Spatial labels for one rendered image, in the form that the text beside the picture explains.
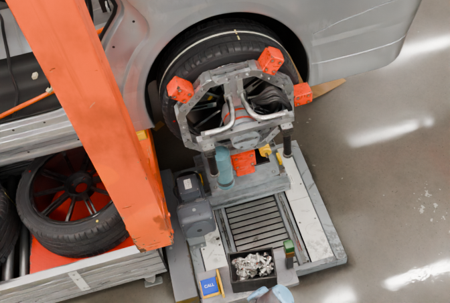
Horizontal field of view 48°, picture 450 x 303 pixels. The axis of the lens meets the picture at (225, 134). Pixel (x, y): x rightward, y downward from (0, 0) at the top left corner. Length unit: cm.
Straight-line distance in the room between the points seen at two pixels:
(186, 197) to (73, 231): 58
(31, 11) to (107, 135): 52
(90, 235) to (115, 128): 98
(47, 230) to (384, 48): 186
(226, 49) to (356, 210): 133
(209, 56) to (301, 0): 45
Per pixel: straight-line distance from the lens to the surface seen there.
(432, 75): 382
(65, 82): 157
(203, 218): 259
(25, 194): 285
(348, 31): 245
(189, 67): 220
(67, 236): 262
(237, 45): 220
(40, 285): 275
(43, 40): 148
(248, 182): 288
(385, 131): 342
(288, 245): 219
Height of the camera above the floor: 261
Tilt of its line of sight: 50 degrees down
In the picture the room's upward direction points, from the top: 10 degrees counter-clockwise
